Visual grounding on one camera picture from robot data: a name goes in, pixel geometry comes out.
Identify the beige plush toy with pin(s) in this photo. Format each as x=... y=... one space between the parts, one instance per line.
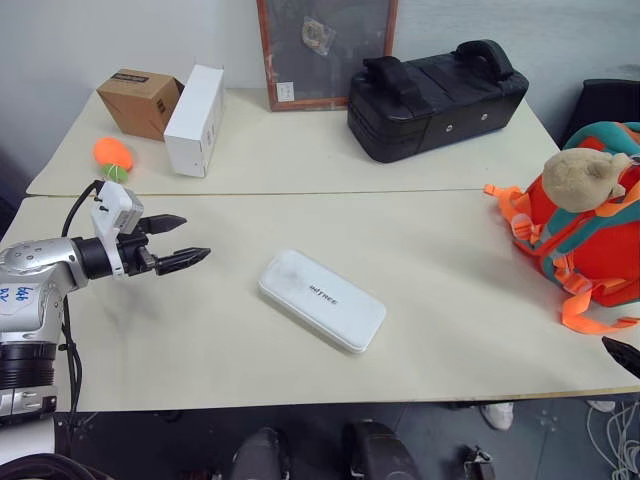
x=583 y=180

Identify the white shoe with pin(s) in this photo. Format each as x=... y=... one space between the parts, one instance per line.
x=498 y=415

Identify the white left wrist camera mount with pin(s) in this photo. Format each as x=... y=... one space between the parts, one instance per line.
x=114 y=210

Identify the black chair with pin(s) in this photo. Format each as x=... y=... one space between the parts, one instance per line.
x=600 y=108

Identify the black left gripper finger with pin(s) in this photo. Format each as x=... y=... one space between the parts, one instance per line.
x=163 y=223
x=181 y=259

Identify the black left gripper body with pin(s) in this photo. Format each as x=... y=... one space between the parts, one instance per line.
x=134 y=256

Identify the orange plush carrot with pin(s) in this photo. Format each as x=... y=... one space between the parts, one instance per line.
x=114 y=156

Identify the orange teal backpack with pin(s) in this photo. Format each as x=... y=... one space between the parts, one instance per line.
x=590 y=240

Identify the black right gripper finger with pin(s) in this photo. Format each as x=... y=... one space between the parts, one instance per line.
x=623 y=354

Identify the brown cardboard box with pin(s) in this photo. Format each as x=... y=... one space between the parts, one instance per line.
x=141 y=103

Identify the wood framed dark board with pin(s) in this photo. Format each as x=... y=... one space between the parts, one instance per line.
x=325 y=50

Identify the white rectangular box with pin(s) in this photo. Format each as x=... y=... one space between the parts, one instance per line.
x=322 y=300

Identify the black padded bag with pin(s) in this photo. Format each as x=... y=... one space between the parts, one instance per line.
x=435 y=105

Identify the dark rounded robot foot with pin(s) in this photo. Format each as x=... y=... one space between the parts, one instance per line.
x=378 y=451

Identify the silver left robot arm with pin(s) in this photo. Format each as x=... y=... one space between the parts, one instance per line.
x=35 y=270

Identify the white cardboard box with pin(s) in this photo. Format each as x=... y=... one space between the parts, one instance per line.
x=195 y=123

